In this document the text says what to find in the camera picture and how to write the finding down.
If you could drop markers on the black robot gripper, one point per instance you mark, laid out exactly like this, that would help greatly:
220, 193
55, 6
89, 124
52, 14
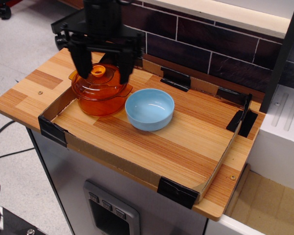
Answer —
103, 31

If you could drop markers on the orange transparent pot lid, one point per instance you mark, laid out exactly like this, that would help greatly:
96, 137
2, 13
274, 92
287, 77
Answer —
102, 83

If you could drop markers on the orange transparent glass pot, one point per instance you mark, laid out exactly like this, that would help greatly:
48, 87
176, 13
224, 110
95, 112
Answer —
102, 108

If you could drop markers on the cardboard fence with black tape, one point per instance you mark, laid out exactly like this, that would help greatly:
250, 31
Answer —
194, 150

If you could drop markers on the black rolling chair base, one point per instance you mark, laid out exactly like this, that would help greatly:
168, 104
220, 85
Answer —
64, 27

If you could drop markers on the light blue ceramic bowl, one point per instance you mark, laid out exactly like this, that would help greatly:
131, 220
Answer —
149, 109

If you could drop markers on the grey appliance control panel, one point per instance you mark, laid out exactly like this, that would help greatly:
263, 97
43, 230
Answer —
110, 215

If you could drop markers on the white cabinet with grooves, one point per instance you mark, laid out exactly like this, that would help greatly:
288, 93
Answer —
272, 155

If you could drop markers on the black metal shelf post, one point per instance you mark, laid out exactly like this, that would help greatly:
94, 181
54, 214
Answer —
279, 67

